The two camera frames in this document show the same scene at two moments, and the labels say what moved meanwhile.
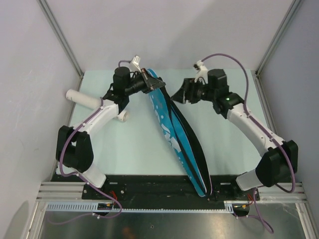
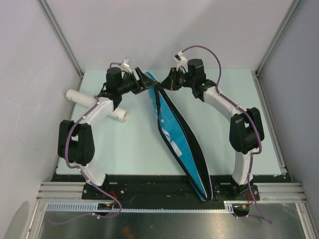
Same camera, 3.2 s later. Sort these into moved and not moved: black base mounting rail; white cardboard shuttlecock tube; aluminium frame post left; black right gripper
Moved: black right gripper
Not moved: aluminium frame post left; black base mounting rail; white cardboard shuttlecock tube
